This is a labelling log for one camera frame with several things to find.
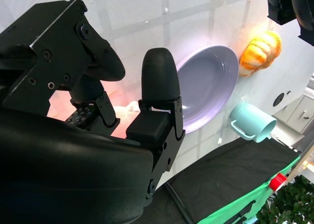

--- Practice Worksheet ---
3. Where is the black cloth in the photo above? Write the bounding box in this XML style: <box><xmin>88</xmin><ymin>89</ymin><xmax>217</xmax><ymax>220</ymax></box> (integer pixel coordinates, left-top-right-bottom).
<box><xmin>137</xmin><ymin>135</ymin><xmax>301</xmax><ymax>224</ymax></box>

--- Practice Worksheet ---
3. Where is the black table grommet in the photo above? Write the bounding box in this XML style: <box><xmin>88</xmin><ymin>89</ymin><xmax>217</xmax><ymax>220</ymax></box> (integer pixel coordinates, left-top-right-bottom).
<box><xmin>273</xmin><ymin>93</ymin><xmax>285</xmax><ymax>108</ymax></box>

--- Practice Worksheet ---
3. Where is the green leafy plant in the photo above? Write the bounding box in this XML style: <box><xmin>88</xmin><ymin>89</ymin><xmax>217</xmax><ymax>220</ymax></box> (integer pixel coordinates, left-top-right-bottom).
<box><xmin>256</xmin><ymin>174</ymin><xmax>314</xmax><ymax>224</ymax></box>

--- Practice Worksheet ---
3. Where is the lavender round plate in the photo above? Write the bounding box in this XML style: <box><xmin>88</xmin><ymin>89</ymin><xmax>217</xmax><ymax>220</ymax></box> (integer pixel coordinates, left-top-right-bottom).
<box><xmin>176</xmin><ymin>45</ymin><xmax>240</xmax><ymax>134</ymax></box>

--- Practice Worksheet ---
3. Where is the red round cap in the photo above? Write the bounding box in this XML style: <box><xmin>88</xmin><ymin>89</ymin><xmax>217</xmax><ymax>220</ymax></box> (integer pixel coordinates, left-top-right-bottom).
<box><xmin>269</xmin><ymin>173</ymin><xmax>288</xmax><ymax>192</ymax></box>

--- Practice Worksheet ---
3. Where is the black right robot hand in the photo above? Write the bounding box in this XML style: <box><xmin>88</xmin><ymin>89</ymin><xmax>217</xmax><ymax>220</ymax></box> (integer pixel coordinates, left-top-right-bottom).
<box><xmin>0</xmin><ymin>0</ymin><xmax>186</xmax><ymax>224</ymax></box>

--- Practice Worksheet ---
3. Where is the green cloth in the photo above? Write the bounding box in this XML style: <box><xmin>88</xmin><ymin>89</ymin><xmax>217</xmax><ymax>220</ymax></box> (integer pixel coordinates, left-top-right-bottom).
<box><xmin>193</xmin><ymin>155</ymin><xmax>302</xmax><ymax>224</ymax></box>

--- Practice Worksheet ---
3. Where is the pink plush doll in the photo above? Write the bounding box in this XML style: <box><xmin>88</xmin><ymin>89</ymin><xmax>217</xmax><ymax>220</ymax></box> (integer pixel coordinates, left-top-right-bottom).
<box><xmin>48</xmin><ymin>86</ymin><xmax>141</xmax><ymax>139</ymax></box>

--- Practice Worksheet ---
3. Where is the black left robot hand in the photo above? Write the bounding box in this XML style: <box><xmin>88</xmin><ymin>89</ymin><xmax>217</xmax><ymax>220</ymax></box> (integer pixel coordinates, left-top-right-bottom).
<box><xmin>266</xmin><ymin>0</ymin><xmax>314</xmax><ymax>47</ymax></box>

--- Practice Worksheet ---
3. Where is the teal plastic mug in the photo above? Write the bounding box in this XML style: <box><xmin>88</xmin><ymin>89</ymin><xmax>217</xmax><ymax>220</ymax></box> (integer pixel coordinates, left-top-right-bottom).
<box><xmin>230</xmin><ymin>102</ymin><xmax>278</xmax><ymax>144</ymax></box>

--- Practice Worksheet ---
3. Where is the grey metal cabinet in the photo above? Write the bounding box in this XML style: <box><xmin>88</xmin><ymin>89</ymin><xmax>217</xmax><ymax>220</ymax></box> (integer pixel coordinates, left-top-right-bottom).
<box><xmin>273</xmin><ymin>73</ymin><xmax>314</xmax><ymax>136</ymax></box>

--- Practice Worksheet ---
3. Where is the black cable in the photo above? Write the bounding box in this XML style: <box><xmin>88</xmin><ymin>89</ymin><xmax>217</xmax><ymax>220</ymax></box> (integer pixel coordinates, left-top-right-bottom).
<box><xmin>164</xmin><ymin>181</ymin><xmax>197</xmax><ymax>224</ymax></box>

